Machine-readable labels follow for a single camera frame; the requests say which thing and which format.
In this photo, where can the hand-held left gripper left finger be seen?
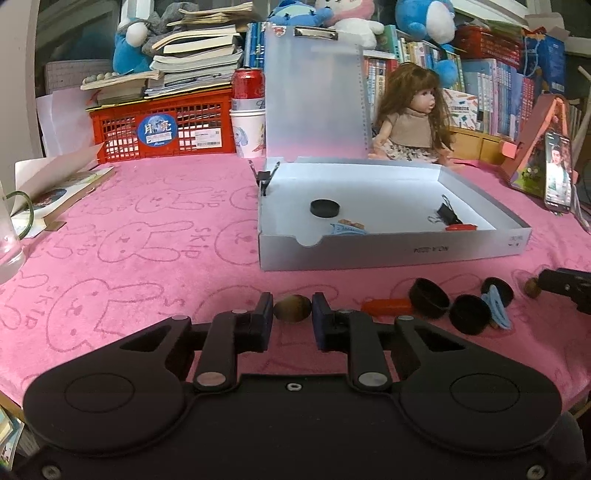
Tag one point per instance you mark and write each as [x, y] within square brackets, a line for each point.
[263, 323]

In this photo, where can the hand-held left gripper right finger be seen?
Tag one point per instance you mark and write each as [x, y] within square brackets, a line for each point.
[322, 323]

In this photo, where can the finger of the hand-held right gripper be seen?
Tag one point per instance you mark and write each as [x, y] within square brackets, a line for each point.
[558, 282]

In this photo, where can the brown oval nut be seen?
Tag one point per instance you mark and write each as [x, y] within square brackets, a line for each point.
[532, 287]
[292, 308]

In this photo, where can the black round cap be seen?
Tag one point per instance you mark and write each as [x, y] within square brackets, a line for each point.
[501, 285]
[468, 314]
[427, 297]
[324, 208]

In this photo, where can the red-orange plastic piece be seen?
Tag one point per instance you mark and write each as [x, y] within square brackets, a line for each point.
[385, 306]
[461, 227]

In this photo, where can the blue hair clip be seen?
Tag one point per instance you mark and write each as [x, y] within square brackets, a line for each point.
[344, 230]
[501, 314]

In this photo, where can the brown hair clip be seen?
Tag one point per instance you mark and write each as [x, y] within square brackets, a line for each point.
[353, 224]

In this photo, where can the black binder clip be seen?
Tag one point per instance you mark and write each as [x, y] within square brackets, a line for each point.
[445, 212]
[264, 177]

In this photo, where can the grey file box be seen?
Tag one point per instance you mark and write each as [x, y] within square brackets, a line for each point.
[392, 194]

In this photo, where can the smartphone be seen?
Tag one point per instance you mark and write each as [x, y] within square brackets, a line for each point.
[557, 175]

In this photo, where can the pink printed towel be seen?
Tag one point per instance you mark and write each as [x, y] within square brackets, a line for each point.
[138, 286]

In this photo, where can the pink phone stand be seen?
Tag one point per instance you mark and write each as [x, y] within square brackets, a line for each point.
[531, 152]

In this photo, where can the wooden shelf box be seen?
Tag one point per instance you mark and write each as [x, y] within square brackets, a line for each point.
[480, 145]

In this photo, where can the white paper cup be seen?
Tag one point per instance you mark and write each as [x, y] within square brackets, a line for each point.
[247, 134]

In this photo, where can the white plastic pipe rack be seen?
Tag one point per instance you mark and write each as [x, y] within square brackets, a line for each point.
[585, 78]

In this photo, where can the row of shelved books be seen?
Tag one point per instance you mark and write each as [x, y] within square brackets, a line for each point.
[489, 87]

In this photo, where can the long-haired doll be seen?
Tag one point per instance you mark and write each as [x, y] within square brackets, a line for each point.
[411, 124]

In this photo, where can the blue paper box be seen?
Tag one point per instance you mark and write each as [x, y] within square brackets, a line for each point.
[545, 64]

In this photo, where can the red soda can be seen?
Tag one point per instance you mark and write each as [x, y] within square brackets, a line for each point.
[247, 85]

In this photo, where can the red plastic crate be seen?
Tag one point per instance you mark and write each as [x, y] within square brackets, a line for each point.
[115, 134]

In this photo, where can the open book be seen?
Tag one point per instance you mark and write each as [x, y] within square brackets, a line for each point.
[60, 184]

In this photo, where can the red plastic basket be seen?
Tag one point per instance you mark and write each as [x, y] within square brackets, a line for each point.
[489, 44]

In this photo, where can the clear glass cup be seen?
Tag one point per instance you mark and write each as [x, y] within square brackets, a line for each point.
[9, 249]

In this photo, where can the stack of worn books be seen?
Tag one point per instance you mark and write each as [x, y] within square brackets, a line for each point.
[194, 60]

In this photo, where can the colourful booklets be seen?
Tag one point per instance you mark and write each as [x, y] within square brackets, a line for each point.
[7, 434]

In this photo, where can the white paper sheet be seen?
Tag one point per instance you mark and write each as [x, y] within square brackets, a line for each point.
[64, 120]

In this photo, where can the blue plush toy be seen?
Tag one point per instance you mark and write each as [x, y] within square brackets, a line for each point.
[425, 18]
[131, 50]

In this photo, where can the pink and white plush toy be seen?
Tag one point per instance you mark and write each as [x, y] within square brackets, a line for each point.
[351, 18]

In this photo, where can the grey gridded board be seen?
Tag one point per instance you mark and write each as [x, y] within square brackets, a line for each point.
[69, 76]

